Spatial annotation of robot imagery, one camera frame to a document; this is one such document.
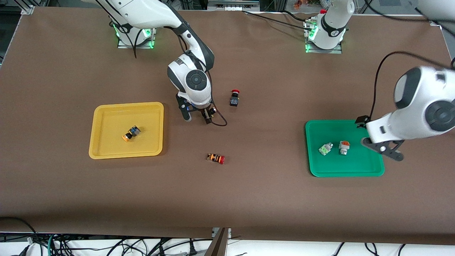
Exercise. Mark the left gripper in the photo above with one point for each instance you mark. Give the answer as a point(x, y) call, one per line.
point(362, 120)

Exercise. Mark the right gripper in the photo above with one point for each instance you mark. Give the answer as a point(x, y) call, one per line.
point(206, 113)

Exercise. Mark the yellow capped blue pushbutton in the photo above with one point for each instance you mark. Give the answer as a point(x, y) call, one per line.
point(213, 110)

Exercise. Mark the white button orange block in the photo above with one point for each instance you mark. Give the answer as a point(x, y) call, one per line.
point(344, 145)

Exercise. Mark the white button green block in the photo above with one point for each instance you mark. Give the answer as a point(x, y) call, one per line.
point(325, 149)

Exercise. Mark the orange-capped black button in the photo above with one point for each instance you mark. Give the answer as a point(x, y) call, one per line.
point(132, 132)

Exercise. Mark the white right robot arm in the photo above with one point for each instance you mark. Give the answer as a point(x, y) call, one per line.
point(149, 14)

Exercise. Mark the red mushroom button black body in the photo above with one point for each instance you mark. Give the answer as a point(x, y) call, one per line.
point(234, 101)

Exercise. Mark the green plastic tray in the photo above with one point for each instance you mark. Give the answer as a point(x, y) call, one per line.
point(355, 163)

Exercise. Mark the red button orange black body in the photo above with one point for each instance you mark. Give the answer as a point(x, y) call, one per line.
point(215, 158)

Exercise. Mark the brown table cover sheet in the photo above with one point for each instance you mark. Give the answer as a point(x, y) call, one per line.
point(227, 199)

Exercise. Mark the yellow plastic tray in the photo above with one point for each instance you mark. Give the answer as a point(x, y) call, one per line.
point(106, 117)

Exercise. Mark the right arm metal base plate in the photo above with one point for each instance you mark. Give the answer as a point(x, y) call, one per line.
point(142, 44)

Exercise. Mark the grey metal rail block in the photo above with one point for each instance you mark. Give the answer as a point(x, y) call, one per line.
point(233, 4)

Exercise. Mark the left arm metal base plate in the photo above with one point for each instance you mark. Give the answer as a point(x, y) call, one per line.
point(320, 51)

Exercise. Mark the metal table support post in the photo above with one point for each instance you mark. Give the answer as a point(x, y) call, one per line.
point(220, 246)

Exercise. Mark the aluminium corner bracket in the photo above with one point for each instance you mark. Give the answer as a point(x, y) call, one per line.
point(27, 9)

